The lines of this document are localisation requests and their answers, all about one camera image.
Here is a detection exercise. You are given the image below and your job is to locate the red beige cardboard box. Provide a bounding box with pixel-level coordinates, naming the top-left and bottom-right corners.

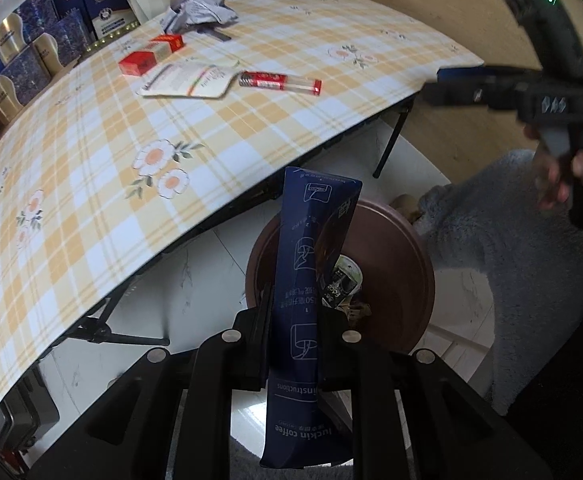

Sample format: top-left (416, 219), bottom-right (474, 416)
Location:
top-left (150, 33), bottom-right (185, 54)

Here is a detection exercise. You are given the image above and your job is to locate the blue box with white label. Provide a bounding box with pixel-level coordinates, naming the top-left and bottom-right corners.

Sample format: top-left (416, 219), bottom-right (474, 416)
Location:
top-left (80, 0), bottom-right (139, 41)

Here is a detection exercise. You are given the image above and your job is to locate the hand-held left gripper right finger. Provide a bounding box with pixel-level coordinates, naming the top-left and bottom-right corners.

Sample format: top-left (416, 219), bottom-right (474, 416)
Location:
top-left (318, 307), bottom-right (555, 480)

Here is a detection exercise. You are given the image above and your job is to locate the grey fleece garment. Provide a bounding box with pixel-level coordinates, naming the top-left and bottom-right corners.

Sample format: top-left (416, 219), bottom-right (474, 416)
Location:
top-left (414, 149), bottom-right (583, 416)

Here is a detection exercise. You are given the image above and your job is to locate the small dark blue box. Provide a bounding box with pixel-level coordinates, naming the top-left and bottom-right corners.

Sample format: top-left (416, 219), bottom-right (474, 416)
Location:
top-left (54, 0), bottom-right (84, 21)

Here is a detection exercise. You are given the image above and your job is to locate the gold blue gift box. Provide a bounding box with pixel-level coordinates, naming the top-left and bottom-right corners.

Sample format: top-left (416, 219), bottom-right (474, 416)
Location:
top-left (0, 49), bottom-right (52, 126)
top-left (0, 0), bottom-right (57, 63)
top-left (31, 9), bottom-right (92, 68)

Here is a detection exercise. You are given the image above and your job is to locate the black case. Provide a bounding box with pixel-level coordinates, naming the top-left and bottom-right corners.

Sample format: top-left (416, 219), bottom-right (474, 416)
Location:
top-left (0, 365), bottom-right (62, 453)

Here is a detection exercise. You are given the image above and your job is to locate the dark blue coffee packet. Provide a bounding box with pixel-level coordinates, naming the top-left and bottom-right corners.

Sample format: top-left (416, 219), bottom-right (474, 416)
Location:
top-left (260, 166), bottom-right (363, 470)

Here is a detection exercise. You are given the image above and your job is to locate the white printed pouch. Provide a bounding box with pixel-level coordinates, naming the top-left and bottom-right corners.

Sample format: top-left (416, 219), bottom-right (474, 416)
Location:
top-left (138, 62), bottom-right (235, 100)

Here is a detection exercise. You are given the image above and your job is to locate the brown round bin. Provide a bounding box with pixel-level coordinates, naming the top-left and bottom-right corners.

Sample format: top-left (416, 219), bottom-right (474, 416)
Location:
top-left (245, 199), bottom-right (436, 356)

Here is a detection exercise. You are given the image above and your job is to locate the gold rimmed tray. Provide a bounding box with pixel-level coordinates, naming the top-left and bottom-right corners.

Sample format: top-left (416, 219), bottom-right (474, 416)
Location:
top-left (84, 22), bottom-right (139, 53)

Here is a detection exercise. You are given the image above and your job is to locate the yellow checked floral tablecloth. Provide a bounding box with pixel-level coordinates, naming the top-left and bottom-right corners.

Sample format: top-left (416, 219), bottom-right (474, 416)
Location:
top-left (0, 0), bottom-right (485, 416)

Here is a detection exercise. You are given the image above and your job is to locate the crumpled white grey wrapper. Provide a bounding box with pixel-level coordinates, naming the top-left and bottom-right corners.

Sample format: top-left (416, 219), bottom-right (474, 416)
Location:
top-left (162, 0), bottom-right (238, 36)

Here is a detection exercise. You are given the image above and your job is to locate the crushed soda can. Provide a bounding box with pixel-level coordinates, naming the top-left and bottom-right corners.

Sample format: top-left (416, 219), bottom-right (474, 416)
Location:
top-left (321, 256), bottom-right (363, 308)

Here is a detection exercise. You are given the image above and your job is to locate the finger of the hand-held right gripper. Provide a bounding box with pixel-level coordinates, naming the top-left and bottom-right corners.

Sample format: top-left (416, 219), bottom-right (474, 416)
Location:
top-left (436, 65), bottom-right (522, 83)
top-left (424, 80), bottom-right (527, 109)

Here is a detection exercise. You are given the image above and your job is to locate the red clear tube wrapper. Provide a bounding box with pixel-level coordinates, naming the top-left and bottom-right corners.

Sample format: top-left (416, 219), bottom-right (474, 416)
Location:
top-left (238, 71), bottom-right (323, 96)

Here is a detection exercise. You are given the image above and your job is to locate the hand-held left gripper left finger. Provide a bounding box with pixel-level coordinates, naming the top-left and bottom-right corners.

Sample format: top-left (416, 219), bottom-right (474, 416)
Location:
top-left (28, 284), bottom-right (276, 480)

